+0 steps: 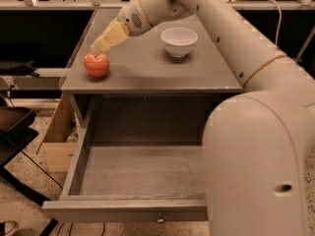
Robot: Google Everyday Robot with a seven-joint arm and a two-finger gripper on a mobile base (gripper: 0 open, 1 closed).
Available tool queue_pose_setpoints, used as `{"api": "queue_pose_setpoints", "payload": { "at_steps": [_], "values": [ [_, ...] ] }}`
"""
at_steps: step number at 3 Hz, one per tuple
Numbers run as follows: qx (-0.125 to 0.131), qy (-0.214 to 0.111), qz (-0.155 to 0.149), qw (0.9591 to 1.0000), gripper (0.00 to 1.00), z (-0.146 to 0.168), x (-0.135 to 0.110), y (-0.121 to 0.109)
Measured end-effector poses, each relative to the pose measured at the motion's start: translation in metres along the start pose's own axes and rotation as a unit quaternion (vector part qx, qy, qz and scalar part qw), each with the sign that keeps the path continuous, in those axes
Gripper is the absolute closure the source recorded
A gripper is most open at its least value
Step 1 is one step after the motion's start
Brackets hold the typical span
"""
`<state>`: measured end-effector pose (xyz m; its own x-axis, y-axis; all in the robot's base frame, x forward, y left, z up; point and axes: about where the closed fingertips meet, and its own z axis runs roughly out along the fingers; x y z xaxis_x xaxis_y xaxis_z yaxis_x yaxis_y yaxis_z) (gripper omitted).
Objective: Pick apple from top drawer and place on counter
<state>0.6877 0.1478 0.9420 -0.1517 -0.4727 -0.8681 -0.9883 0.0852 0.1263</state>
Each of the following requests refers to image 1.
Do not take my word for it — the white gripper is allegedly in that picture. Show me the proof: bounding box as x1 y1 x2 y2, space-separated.
90 0 153 56

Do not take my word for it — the red apple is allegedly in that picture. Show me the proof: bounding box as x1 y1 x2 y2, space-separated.
84 53 110 78

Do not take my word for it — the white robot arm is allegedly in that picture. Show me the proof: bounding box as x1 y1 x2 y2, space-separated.
91 0 315 236

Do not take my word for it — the open grey top drawer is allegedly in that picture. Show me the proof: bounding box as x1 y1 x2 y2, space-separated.
43 95 212 222

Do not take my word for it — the metal drawer knob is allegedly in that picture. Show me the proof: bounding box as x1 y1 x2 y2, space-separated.
157 212 165 224

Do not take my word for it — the white ceramic bowl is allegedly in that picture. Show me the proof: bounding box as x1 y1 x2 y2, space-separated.
160 27 198 58

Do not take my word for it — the grey wooden cabinet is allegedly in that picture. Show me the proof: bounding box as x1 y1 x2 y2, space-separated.
62 8 242 120

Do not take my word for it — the black bag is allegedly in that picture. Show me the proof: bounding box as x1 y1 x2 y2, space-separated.
0 60 39 77

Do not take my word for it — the cardboard box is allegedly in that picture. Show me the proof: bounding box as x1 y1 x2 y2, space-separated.
40 94 77 172

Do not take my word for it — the black chair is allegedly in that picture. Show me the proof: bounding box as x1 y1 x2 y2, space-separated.
0 95 60 236

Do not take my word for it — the white cable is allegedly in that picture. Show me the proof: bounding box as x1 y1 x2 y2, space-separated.
267 0 284 47

